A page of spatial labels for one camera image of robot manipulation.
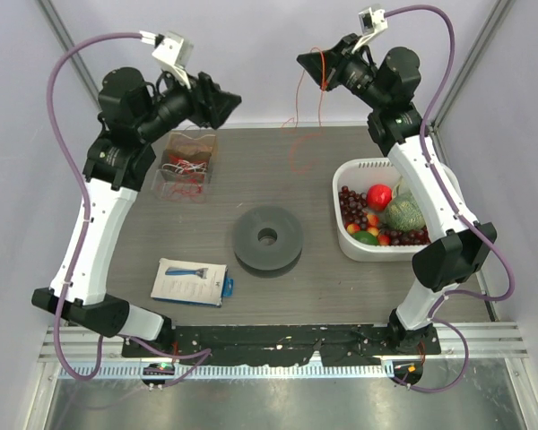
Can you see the small peach fruits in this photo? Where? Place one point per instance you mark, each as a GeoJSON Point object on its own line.
{"type": "Point", "coordinates": [370, 225]}

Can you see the white slotted cable duct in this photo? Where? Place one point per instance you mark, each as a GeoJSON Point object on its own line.
{"type": "Point", "coordinates": [146, 370]}

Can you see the aluminium frame rail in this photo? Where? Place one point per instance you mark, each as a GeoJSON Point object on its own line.
{"type": "Point", "coordinates": [484, 340]}

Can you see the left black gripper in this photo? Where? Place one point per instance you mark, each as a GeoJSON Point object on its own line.
{"type": "Point", "coordinates": [212, 107]}

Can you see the green avocado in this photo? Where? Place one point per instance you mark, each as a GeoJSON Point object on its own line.
{"type": "Point", "coordinates": [366, 238]}

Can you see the clear cable box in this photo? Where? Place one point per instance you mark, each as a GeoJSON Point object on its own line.
{"type": "Point", "coordinates": [185, 171]}

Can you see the green netted melon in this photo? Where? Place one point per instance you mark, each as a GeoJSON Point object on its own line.
{"type": "Point", "coordinates": [404, 213]}

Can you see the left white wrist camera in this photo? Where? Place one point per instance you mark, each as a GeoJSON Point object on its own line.
{"type": "Point", "coordinates": [172, 53]}

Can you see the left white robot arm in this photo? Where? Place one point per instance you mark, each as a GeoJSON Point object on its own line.
{"type": "Point", "coordinates": [134, 115]}

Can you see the grey cable spool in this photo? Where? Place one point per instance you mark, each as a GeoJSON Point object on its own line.
{"type": "Point", "coordinates": [267, 241]}

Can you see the white plastic basket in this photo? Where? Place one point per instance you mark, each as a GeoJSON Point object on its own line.
{"type": "Point", "coordinates": [376, 216]}

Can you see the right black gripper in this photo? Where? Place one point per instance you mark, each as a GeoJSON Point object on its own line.
{"type": "Point", "coordinates": [338, 58]}

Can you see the blue razor package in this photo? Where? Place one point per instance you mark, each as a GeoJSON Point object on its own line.
{"type": "Point", "coordinates": [195, 283]}

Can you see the red grape bunch left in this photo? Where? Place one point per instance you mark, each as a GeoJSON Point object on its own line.
{"type": "Point", "coordinates": [353, 207]}

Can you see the red apple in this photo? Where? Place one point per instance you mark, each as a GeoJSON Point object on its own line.
{"type": "Point", "coordinates": [378, 197]}

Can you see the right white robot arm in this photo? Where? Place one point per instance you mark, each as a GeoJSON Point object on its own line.
{"type": "Point", "coordinates": [458, 241]}

